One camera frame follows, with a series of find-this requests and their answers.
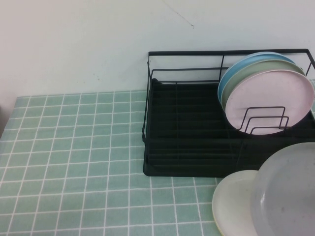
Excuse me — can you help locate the grey round plate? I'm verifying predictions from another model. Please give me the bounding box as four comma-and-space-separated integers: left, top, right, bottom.
249, 142, 315, 236

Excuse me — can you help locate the blue round plate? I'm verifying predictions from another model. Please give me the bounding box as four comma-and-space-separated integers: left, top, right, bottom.
217, 52, 293, 101

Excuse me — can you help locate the pink round plate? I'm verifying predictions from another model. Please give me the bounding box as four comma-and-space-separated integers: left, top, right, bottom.
224, 69, 315, 137

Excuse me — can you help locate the white round plate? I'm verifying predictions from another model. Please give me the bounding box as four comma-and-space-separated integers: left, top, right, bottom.
212, 170, 259, 236

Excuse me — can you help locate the green round plate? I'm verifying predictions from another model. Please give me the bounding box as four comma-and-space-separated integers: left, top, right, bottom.
220, 59, 306, 112

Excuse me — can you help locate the black plastic drain tray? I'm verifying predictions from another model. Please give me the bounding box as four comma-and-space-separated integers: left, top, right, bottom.
143, 78, 315, 179

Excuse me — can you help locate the green checked tablecloth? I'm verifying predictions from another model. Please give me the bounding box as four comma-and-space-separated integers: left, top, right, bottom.
0, 78, 315, 236

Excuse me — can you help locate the black wire dish rack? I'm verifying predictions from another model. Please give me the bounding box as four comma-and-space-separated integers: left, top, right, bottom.
142, 48, 315, 170

